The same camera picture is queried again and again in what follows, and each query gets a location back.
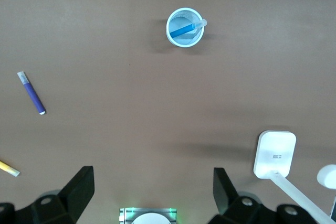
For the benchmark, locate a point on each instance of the blue marker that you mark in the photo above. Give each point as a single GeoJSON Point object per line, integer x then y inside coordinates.
{"type": "Point", "coordinates": [181, 31]}

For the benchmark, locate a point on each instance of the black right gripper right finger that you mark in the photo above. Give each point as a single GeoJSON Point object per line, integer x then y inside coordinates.
{"type": "Point", "coordinates": [244, 213]}

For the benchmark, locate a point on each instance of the white rounded object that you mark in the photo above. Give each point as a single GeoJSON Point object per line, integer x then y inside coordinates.
{"type": "Point", "coordinates": [328, 176]}

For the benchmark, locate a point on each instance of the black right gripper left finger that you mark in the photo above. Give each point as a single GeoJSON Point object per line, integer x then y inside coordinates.
{"type": "Point", "coordinates": [68, 203]}

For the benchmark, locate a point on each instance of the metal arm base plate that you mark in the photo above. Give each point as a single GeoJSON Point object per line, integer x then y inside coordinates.
{"type": "Point", "coordinates": [126, 214]}

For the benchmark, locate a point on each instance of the blue mesh cup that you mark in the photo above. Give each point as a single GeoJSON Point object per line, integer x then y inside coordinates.
{"type": "Point", "coordinates": [174, 41]}

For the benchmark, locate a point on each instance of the yellow marker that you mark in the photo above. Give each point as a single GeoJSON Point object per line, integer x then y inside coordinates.
{"type": "Point", "coordinates": [8, 169]}

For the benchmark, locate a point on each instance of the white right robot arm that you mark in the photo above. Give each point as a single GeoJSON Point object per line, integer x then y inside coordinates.
{"type": "Point", "coordinates": [152, 220]}

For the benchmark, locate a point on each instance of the white rounded rectangular device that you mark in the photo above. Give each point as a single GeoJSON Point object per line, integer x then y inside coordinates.
{"type": "Point", "coordinates": [275, 153]}

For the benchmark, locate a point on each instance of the purple marker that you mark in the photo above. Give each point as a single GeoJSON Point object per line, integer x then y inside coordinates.
{"type": "Point", "coordinates": [32, 95]}

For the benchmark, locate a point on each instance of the brown paper table cover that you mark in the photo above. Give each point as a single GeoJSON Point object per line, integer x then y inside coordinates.
{"type": "Point", "coordinates": [147, 103]}

